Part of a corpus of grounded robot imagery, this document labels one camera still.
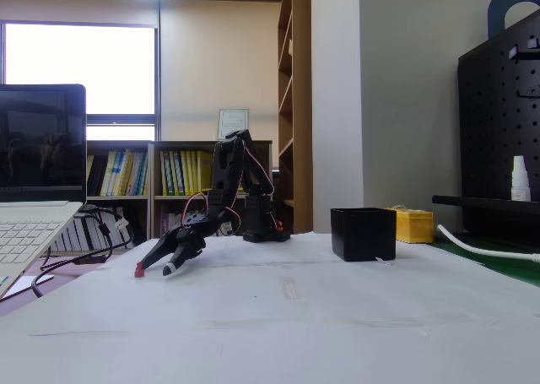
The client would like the bright window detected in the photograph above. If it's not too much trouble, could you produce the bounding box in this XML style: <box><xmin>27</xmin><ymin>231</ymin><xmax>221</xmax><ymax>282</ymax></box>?
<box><xmin>0</xmin><ymin>19</ymin><xmax>161</xmax><ymax>143</ymax></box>

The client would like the red white servo cable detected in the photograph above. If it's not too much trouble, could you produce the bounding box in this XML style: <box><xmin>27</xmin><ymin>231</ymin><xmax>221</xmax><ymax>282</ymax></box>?
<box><xmin>181</xmin><ymin>192</ymin><xmax>242</xmax><ymax>237</ymax></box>

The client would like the black looped cable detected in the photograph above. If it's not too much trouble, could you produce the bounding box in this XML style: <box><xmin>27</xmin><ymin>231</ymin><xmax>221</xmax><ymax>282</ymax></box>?
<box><xmin>31</xmin><ymin>206</ymin><xmax>114</xmax><ymax>300</ymax></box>

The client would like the green white book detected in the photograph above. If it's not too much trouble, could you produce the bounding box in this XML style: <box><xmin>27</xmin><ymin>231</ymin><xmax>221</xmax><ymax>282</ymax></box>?
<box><xmin>175</xmin><ymin>150</ymin><xmax>184</xmax><ymax>197</ymax></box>

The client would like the low dark bookshelf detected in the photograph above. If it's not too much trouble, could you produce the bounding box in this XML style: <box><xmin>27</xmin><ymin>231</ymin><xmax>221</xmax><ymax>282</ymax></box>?
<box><xmin>151</xmin><ymin>140</ymin><xmax>274</xmax><ymax>240</ymax></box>
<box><xmin>86</xmin><ymin>140</ymin><xmax>154</xmax><ymax>250</ymax></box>

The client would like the yellow white book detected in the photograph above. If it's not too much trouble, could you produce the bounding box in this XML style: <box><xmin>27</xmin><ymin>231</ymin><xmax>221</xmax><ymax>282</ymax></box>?
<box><xmin>100</xmin><ymin>150</ymin><xmax>117</xmax><ymax>197</ymax></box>

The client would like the yellow cardboard box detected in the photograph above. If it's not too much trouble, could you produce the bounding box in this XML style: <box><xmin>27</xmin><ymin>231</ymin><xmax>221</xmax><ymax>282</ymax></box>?
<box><xmin>386</xmin><ymin>205</ymin><xmax>435</xmax><ymax>245</ymax></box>

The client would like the small white bottle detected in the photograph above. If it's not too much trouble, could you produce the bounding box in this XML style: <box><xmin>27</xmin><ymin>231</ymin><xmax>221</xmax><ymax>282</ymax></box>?
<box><xmin>510</xmin><ymin>155</ymin><xmax>532</xmax><ymax>203</ymax></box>

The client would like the black binder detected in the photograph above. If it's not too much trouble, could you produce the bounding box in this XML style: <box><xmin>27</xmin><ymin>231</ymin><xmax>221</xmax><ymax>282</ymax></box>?
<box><xmin>89</xmin><ymin>154</ymin><xmax>109</xmax><ymax>197</ymax></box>

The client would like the large yellow book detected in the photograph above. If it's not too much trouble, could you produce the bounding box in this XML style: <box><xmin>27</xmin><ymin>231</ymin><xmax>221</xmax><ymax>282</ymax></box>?
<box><xmin>196</xmin><ymin>150</ymin><xmax>214</xmax><ymax>197</ymax></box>

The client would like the black square box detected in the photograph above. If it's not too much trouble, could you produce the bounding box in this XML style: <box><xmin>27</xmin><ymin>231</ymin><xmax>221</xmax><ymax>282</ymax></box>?
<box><xmin>330</xmin><ymin>207</ymin><xmax>398</xmax><ymax>262</ymax></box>

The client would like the framed white certificate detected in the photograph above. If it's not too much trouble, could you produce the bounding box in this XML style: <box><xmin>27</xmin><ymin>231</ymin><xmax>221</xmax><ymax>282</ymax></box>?
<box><xmin>217</xmin><ymin>108</ymin><xmax>251</xmax><ymax>142</ymax></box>

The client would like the blue white book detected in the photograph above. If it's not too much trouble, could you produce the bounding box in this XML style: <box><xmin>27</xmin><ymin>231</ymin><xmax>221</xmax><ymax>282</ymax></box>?
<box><xmin>112</xmin><ymin>150</ymin><xmax>127</xmax><ymax>197</ymax></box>

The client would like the white notepad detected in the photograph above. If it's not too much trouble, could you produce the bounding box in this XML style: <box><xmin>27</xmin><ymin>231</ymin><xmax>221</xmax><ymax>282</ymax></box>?
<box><xmin>8</xmin><ymin>273</ymin><xmax>56</xmax><ymax>297</ymax></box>

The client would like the yellow green book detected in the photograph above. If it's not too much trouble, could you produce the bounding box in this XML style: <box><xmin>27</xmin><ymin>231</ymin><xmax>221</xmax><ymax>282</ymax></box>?
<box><xmin>168</xmin><ymin>150</ymin><xmax>177</xmax><ymax>197</ymax></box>
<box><xmin>159</xmin><ymin>151</ymin><xmax>170</xmax><ymax>197</ymax></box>

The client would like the dark blue arch shape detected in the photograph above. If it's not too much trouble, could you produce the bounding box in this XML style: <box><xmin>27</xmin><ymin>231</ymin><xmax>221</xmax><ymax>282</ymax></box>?
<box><xmin>487</xmin><ymin>0</ymin><xmax>540</xmax><ymax>40</ymax></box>

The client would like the tall wooden bookshelf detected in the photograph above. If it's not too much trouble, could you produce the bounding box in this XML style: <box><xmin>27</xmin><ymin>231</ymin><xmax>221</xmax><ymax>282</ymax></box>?
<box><xmin>277</xmin><ymin>0</ymin><xmax>313</xmax><ymax>235</ymax></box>

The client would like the black cable white connector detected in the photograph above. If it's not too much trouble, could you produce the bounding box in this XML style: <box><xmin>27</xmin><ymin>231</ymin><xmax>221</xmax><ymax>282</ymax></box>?
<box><xmin>94</xmin><ymin>206</ymin><xmax>136</xmax><ymax>250</ymax></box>

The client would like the black pegboard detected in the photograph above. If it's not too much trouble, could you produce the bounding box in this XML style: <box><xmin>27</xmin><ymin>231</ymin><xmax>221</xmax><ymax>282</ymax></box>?
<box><xmin>457</xmin><ymin>8</ymin><xmax>540</xmax><ymax>244</ymax></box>

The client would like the white power cable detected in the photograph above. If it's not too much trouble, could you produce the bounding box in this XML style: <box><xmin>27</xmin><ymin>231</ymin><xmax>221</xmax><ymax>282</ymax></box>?
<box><xmin>435</xmin><ymin>224</ymin><xmax>540</xmax><ymax>264</ymax></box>

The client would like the black USB cable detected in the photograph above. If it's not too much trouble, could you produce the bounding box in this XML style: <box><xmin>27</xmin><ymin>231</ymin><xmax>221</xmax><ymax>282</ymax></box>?
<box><xmin>39</xmin><ymin>252</ymin><xmax>109</xmax><ymax>272</ymax></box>

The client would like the white laptop computer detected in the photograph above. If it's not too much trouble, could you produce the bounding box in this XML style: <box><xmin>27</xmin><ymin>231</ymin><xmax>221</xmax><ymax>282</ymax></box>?
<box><xmin>0</xmin><ymin>84</ymin><xmax>88</xmax><ymax>301</ymax></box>

